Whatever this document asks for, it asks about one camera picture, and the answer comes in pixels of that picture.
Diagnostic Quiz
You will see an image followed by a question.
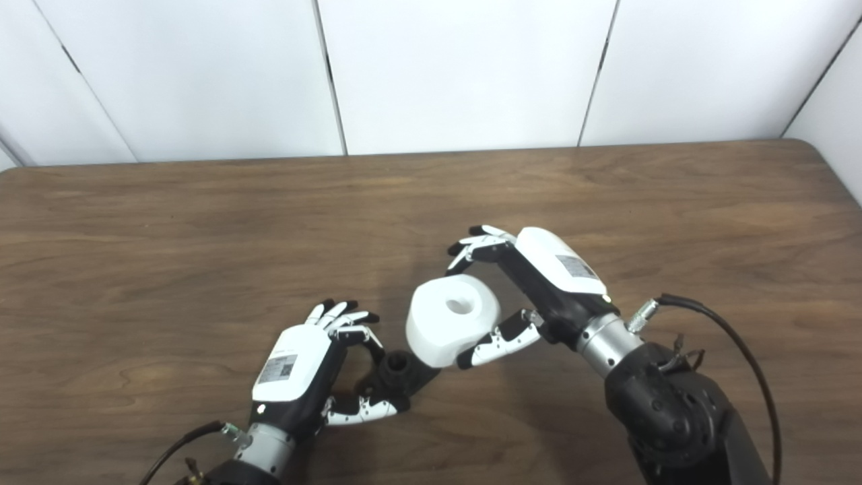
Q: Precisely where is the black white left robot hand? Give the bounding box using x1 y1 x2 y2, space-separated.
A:
251 299 409 439

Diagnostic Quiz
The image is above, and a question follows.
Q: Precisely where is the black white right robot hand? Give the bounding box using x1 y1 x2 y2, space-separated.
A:
446 225 620 370

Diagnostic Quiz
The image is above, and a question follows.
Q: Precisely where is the black plastic holder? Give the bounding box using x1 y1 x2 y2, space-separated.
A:
357 350 442 405

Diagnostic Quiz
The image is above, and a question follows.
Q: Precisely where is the round white plastic piece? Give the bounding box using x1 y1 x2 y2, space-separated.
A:
405 273 502 369

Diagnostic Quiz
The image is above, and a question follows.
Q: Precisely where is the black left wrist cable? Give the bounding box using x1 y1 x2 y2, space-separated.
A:
138 421 251 485

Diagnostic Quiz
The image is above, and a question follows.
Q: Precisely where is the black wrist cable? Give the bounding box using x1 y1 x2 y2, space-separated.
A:
626 293 783 485
138 421 251 485

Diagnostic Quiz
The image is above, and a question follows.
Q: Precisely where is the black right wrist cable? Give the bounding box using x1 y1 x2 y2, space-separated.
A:
626 293 783 485

